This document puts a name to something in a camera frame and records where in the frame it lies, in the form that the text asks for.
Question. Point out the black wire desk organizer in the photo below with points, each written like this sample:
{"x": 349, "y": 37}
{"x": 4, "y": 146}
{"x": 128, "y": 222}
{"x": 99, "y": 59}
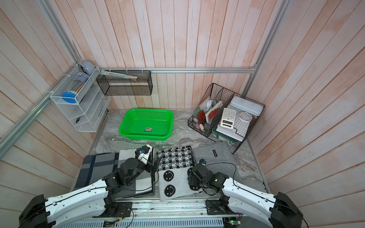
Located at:
{"x": 217, "y": 96}

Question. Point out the white rectangular plastic box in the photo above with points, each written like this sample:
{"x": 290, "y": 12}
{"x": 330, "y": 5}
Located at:
{"x": 247, "y": 106}

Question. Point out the plain grey scarf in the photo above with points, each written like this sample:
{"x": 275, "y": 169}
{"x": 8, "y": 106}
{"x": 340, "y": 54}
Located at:
{"x": 241, "y": 165}

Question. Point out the white tape roll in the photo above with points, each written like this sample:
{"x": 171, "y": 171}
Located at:
{"x": 245, "y": 117}

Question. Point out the aluminium mounting rail base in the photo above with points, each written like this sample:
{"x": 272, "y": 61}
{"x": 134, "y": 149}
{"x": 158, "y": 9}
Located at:
{"x": 152, "y": 213}

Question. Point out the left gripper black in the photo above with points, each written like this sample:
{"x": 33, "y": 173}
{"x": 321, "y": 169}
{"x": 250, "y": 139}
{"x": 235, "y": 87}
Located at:
{"x": 149, "y": 167}

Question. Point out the horizontal aluminium wall bar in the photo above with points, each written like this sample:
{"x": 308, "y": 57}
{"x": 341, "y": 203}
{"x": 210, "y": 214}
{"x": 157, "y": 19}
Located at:
{"x": 186, "y": 70}

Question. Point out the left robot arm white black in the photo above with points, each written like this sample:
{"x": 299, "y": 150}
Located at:
{"x": 92, "y": 200}

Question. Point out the clear tube blue cap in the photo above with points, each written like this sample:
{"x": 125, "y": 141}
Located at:
{"x": 76, "y": 86}

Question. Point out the white calculator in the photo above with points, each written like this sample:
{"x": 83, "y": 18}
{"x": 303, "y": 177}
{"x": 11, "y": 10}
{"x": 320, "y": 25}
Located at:
{"x": 228, "y": 118}

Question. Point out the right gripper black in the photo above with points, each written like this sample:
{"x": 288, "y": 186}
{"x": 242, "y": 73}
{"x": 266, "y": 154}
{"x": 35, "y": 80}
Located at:
{"x": 192, "y": 178}

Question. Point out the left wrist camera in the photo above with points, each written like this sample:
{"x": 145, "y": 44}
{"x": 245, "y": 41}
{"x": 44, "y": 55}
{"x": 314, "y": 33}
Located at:
{"x": 145, "y": 152}

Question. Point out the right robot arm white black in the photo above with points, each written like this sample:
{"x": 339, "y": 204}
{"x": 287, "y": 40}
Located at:
{"x": 276, "y": 211}

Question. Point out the grey black checkered scarf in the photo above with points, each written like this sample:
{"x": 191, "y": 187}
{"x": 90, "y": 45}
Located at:
{"x": 138, "y": 184}

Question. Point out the red booklet in organizer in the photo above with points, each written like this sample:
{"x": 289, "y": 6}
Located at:
{"x": 205, "y": 117}

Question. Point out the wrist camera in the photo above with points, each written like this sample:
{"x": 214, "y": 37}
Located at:
{"x": 145, "y": 152}
{"x": 202, "y": 162}

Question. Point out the black mesh wall basket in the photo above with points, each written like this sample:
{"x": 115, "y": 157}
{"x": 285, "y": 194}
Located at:
{"x": 112, "y": 86}

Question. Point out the navy grey plaid scarf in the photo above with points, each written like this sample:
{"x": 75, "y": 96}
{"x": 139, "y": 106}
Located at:
{"x": 95, "y": 167}

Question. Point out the white wire wall shelf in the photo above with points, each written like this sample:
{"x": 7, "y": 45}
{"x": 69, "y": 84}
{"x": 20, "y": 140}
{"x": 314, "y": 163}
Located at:
{"x": 87, "y": 113}

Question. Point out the black white smiley scarf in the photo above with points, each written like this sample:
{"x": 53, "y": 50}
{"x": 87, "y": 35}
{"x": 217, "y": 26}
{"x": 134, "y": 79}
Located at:
{"x": 174, "y": 169}

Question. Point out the grey ruler in basket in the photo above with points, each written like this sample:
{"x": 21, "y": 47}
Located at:
{"x": 117, "y": 75}

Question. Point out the green plastic basket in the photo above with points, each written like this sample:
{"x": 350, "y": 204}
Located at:
{"x": 147, "y": 124}

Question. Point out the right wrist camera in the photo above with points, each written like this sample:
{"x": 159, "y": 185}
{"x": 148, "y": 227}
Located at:
{"x": 202, "y": 162}

